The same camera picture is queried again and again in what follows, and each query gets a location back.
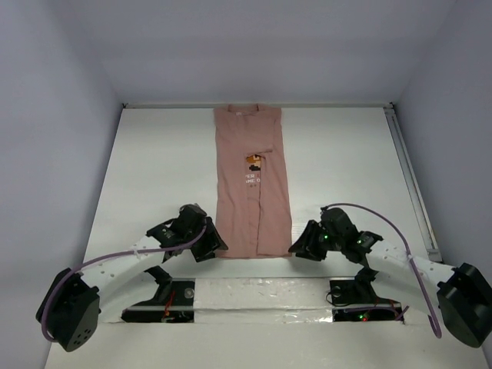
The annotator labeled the pink printed t shirt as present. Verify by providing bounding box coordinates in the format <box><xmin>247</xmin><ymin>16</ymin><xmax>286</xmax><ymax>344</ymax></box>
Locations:
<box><xmin>214</xmin><ymin>104</ymin><xmax>292</xmax><ymax>259</ymax></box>

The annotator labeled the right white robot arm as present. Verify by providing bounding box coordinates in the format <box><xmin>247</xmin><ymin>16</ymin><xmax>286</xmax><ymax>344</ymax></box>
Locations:
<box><xmin>289</xmin><ymin>204</ymin><xmax>491</xmax><ymax>348</ymax></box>

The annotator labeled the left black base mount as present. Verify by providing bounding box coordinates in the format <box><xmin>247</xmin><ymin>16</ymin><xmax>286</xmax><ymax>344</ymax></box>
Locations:
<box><xmin>121</xmin><ymin>267</ymin><xmax>195</xmax><ymax>324</ymax></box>

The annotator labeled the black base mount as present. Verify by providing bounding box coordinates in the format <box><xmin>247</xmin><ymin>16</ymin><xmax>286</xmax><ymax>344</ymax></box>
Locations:
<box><xmin>325</xmin><ymin>268</ymin><xmax>406</xmax><ymax>322</ymax></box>
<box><xmin>121</xmin><ymin>267</ymin><xmax>195</xmax><ymax>324</ymax></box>

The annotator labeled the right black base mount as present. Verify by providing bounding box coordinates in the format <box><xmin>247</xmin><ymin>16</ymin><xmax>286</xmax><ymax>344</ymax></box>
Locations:
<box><xmin>325</xmin><ymin>268</ymin><xmax>406</xmax><ymax>322</ymax></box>

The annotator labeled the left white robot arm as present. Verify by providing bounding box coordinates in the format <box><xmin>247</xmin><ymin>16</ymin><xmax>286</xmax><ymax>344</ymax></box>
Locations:
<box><xmin>35</xmin><ymin>204</ymin><xmax>228</xmax><ymax>352</ymax></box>

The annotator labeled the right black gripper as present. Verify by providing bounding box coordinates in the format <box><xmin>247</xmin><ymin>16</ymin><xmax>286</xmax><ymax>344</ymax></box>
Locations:
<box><xmin>288</xmin><ymin>219</ymin><xmax>344</xmax><ymax>261</ymax></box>

